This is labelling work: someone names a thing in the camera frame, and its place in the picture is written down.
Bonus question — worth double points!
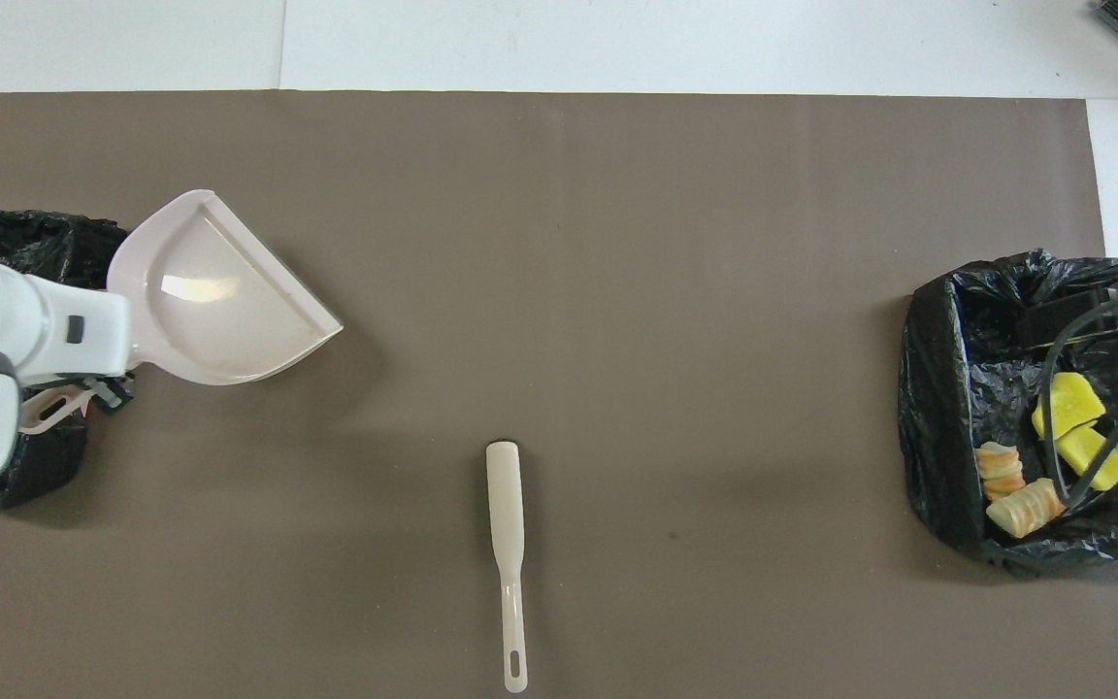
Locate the yellow sponge piece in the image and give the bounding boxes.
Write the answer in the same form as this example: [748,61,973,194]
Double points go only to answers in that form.
[1031,372,1107,441]
[1056,424,1118,492]

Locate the beige plastic dustpan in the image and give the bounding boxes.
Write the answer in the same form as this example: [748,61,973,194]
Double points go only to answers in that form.
[19,189,345,435]

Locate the beige sponge piece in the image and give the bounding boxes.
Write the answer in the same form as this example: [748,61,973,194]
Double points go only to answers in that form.
[985,477,1068,541]
[974,441,1027,502]

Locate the beige brush black bristles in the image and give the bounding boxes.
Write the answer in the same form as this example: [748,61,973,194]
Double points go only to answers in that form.
[485,440,530,695]

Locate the black bag lined pink bin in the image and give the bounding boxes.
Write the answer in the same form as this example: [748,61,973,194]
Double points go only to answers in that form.
[0,202,131,513]

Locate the brown paper table mat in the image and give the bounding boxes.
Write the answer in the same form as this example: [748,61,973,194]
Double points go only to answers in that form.
[0,90,1118,699]

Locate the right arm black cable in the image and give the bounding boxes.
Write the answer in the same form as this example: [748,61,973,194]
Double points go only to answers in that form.
[1042,286,1118,506]

